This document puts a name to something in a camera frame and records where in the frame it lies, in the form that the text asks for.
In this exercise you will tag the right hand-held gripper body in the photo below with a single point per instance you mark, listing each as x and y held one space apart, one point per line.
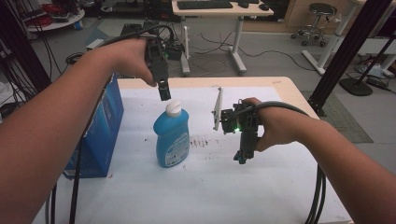
247 124

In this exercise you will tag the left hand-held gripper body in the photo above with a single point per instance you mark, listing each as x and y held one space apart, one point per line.
156 60

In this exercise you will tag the blue bottle with white cap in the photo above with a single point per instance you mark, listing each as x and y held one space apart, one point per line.
172 137

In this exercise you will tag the person's left hand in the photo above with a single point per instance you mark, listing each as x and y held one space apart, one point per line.
129 57

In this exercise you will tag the person's right hand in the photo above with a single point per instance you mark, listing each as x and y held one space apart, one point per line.
278 127

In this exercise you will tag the black box with green light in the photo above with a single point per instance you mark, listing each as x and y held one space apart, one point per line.
175 51

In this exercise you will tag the white paper table cover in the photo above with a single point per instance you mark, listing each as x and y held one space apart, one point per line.
218 186

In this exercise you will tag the black keyboard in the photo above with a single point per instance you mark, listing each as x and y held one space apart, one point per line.
204 4

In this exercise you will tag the blue cardboard box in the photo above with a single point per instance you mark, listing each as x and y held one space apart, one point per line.
101 137

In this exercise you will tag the wooden desk with white legs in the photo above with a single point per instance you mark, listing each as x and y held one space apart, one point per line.
224 11

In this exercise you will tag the grey-green floor mat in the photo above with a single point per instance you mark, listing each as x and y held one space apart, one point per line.
345 124

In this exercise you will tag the round white table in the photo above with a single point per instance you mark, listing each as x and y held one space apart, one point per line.
62 21

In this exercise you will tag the black stand with round base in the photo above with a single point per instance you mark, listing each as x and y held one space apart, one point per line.
356 86

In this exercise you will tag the black computer mouse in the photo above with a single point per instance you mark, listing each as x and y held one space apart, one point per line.
264 6

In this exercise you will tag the thick black metal stand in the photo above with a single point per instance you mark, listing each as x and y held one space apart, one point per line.
348 53

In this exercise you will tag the black round stool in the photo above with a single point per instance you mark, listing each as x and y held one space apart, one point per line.
322 9

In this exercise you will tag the white desk frame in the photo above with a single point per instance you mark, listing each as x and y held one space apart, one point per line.
330 46

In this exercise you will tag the black metal frame post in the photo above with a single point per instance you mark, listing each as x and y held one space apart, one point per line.
21 53

